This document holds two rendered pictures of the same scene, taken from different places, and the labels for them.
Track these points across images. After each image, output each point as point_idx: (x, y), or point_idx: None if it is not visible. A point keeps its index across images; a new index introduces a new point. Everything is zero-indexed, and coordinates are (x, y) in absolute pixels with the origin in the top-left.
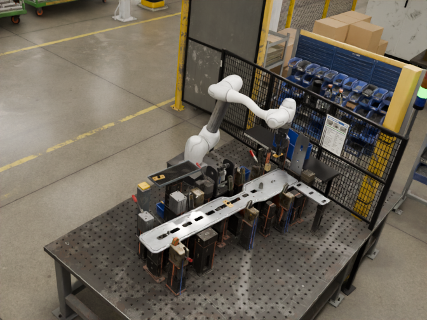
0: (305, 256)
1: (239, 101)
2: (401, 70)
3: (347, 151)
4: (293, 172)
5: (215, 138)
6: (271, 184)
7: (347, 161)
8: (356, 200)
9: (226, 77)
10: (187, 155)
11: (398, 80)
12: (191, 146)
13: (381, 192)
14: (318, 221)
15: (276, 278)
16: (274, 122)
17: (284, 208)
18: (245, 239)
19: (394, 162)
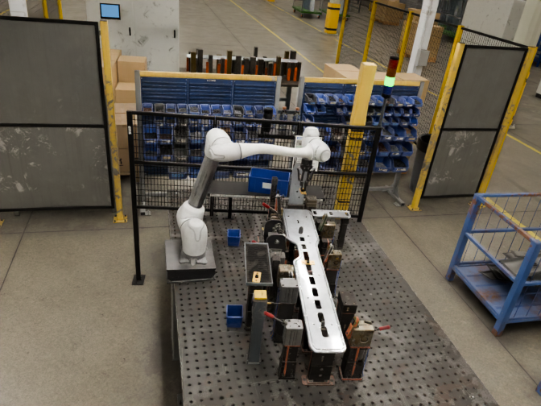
0: (365, 270)
1: (256, 152)
2: (363, 68)
3: (323, 163)
4: (295, 205)
5: (204, 213)
6: (301, 224)
7: (325, 171)
8: (339, 204)
9: (215, 134)
10: (196, 246)
11: (361, 79)
12: (198, 233)
13: (365, 184)
14: (344, 235)
15: (379, 300)
16: (328, 153)
17: (329, 238)
18: (331, 287)
19: (373, 152)
